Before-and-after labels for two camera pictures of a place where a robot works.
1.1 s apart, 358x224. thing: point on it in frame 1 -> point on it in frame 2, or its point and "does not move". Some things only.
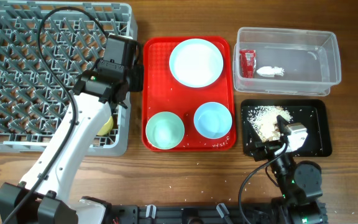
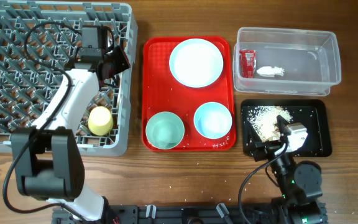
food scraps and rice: x=263 y=121 does not move
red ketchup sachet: x=248 y=60 does not move
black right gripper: x=267 y=148 does not move
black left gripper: x=137 y=78 -> x=123 y=64
